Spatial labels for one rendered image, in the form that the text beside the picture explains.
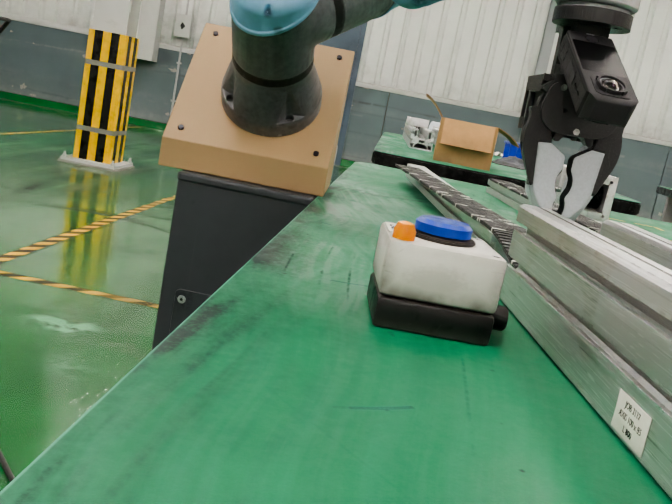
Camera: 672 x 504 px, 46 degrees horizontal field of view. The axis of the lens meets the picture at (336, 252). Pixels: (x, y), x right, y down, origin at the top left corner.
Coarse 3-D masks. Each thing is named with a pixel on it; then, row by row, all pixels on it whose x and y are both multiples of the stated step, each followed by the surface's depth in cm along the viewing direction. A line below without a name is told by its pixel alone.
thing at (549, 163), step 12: (540, 144) 73; (552, 144) 73; (540, 156) 73; (552, 156) 73; (564, 156) 73; (540, 168) 73; (552, 168) 74; (540, 180) 74; (552, 180) 74; (528, 192) 75; (540, 192) 74; (552, 192) 74; (540, 204) 74; (552, 204) 74
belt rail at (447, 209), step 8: (424, 168) 176; (408, 176) 176; (416, 184) 160; (448, 184) 144; (424, 192) 147; (432, 192) 141; (432, 200) 135; (440, 200) 131; (440, 208) 126; (448, 208) 122; (456, 208) 112; (448, 216) 117; (456, 216) 115; (464, 216) 105; (472, 224) 100; (480, 224) 95; (472, 232) 100; (480, 232) 94; (488, 232) 90; (488, 240) 89; (496, 240) 88; (496, 248) 88; (504, 256) 89
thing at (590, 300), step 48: (528, 240) 63; (576, 240) 52; (624, 240) 62; (528, 288) 60; (576, 288) 50; (624, 288) 43; (576, 336) 49; (624, 336) 42; (576, 384) 47; (624, 384) 41; (624, 432) 40
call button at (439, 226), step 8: (424, 216) 55; (432, 216) 56; (416, 224) 55; (424, 224) 54; (432, 224) 54; (440, 224) 54; (448, 224) 54; (456, 224) 54; (464, 224) 55; (432, 232) 54; (440, 232) 54; (448, 232) 54; (456, 232) 54; (464, 232) 54
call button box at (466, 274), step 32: (384, 224) 58; (384, 256) 53; (416, 256) 52; (448, 256) 52; (480, 256) 52; (384, 288) 52; (416, 288) 52; (448, 288) 52; (480, 288) 52; (384, 320) 53; (416, 320) 53; (448, 320) 53; (480, 320) 53
